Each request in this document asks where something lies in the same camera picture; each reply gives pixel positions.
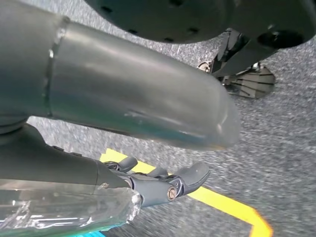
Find grey ridged robot foot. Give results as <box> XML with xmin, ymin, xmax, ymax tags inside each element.
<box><xmin>197</xmin><ymin>60</ymin><xmax>276</xmax><ymax>99</ymax></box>

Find glossy silver robot body panel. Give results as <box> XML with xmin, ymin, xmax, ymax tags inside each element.
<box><xmin>0</xmin><ymin>179</ymin><xmax>143</xmax><ymax>237</ymax></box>

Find dark robot torso shell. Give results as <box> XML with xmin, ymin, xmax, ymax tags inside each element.
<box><xmin>84</xmin><ymin>0</ymin><xmax>316</xmax><ymax>79</ymax></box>

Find yellow floor tape marking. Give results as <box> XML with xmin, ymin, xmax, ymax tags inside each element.
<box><xmin>99</xmin><ymin>148</ymin><xmax>274</xmax><ymax>237</ymax></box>

